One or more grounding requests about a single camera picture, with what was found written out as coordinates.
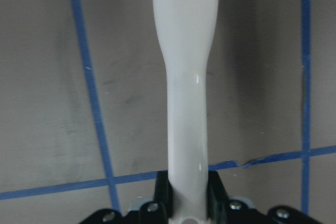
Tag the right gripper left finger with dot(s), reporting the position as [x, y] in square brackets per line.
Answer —
[160, 208]

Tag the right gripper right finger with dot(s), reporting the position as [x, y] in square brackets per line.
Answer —
[222, 209]

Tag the white hand brush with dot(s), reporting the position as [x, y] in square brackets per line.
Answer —
[185, 30]

